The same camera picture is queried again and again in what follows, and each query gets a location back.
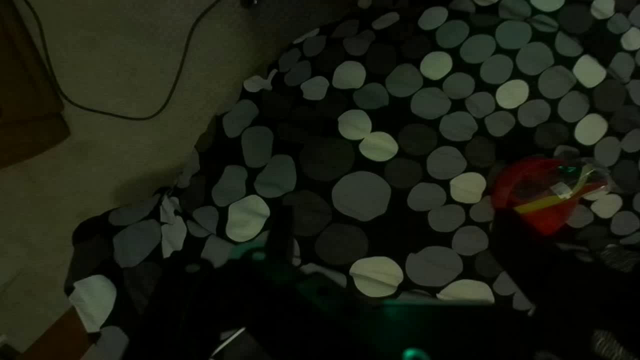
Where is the red plastic bowl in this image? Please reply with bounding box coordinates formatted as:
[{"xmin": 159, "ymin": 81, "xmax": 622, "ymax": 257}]
[{"xmin": 492, "ymin": 157, "xmax": 613, "ymax": 240}]

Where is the thin black floor cable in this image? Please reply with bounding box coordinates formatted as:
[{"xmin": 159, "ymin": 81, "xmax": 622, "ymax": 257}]
[{"xmin": 22, "ymin": 0, "xmax": 227, "ymax": 124}]

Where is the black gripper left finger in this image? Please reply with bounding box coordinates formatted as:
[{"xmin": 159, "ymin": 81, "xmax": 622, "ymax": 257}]
[{"xmin": 269, "ymin": 204, "xmax": 297, "ymax": 268}]

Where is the black grey spotted bedspread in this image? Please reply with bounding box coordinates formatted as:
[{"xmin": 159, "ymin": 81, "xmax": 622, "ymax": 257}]
[{"xmin": 62, "ymin": 0, "xmax": 640, "ymax": 360}]

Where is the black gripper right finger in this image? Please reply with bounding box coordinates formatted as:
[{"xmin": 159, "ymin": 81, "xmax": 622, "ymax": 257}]
[{"xmin": 491, "ymin": 216, "xmax": 543, "ymax": 296}]

